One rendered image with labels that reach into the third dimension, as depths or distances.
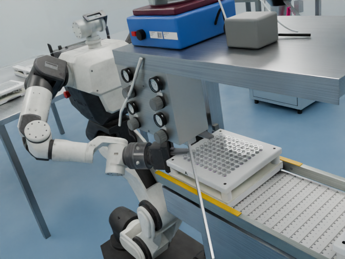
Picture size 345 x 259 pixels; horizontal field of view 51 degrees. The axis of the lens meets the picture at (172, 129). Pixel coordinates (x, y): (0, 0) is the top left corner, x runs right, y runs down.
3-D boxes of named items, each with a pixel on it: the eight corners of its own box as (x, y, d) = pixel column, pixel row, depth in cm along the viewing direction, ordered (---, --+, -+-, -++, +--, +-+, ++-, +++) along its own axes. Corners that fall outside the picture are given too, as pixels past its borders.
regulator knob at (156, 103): (150, 110, 88) (146, 94, 87) (157, 107, 90) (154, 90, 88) (158, 113, 86) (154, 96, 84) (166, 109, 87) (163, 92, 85)
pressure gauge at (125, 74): (122, 81, 95) (119, 68, 94) (127, 80, 96) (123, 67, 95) (130, 84, 93) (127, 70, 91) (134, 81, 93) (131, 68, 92)
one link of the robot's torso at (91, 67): (58, 123, 160) (30, 44, 144) (120, 96, 178) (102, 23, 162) (89, 140, 138) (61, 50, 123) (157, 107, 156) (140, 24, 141)
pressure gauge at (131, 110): (128, 113, 101) (125, 100, 99) (131, 111, 101) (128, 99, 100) (135, 116, 98) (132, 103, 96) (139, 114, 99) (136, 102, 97)
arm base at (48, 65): (27, 102, 133) (20, 76, 137) (60, 102, 141) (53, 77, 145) (39, 80, 123) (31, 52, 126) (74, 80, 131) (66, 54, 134)
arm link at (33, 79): (20, 100, 130) (27, 71, 137) (45, 108, 134) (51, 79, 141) (29, 82, 122) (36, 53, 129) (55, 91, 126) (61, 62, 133)
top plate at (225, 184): (282, 153, 105) (282, 147, 104) (226, 195, 92) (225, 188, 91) (221, 133, 123) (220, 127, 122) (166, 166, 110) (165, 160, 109)
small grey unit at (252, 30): (219, 47, 78) (216, 18, 75) (241, 38, 81) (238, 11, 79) (258, 50, 70) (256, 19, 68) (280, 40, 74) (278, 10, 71)
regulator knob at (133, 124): (128, 129, 102) (124, 115, 100) (135, 126, 104) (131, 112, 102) (134, 132, 100) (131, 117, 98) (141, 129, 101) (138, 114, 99)
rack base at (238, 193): (283, 167, 107) (283, 161, 106) (228, 210, 94) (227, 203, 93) (222, 146, 125) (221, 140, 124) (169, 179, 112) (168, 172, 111)
